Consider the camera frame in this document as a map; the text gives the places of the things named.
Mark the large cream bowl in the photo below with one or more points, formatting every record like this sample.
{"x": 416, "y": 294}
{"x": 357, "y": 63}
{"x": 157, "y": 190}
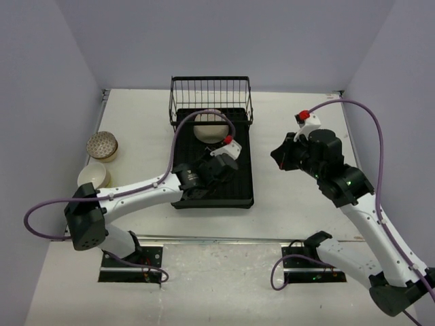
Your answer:
{"x": 211, "y": 132}

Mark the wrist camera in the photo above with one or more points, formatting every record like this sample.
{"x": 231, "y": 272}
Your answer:
{"x": 231, "y": 148}
{"x": 308, "y": 122}

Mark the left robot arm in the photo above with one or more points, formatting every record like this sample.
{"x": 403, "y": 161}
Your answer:
{"x": 91, "y": 215}

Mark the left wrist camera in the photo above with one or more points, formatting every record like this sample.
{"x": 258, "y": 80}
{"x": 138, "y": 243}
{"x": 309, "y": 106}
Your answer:
{"x": 231, "y": 148}

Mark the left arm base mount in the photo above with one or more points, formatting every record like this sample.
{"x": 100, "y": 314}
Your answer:
{"x": 144, "y": 267}

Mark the blue patterned bowl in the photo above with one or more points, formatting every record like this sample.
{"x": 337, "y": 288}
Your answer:
{"x": 101, "y": 145}

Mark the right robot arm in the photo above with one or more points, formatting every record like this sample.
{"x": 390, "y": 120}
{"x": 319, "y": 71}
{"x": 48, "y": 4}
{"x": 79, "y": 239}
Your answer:
{"x": 396, "y": 278}

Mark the beige bowl with leaf print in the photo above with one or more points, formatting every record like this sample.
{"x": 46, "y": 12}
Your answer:
{"x": 94, "y": 173}

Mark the black dish rack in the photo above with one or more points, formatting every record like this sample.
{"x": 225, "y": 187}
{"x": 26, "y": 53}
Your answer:
{"x": 230, "y": 98}

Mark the yellow-green bowl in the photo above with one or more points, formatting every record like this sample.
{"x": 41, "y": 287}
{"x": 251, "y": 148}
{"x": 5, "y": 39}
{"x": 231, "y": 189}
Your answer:
{"x": 106, "y": 185}

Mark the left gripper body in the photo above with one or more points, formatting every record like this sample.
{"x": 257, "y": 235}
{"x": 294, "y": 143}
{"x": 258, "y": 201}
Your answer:
{"x": 205, "y": 161}

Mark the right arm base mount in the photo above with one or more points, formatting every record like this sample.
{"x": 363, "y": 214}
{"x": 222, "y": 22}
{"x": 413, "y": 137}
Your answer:
{"x": 300, "y": 271}

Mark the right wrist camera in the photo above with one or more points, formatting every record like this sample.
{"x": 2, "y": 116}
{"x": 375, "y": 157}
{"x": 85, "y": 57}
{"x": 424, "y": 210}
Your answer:
{"x": 308, "y": 122}

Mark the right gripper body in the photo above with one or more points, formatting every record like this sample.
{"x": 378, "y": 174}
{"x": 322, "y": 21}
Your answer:
{"x": 298, "y": 155}

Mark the beige floral bowl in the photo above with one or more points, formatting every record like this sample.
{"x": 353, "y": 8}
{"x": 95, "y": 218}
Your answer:
{"x": 110, "y": 158}

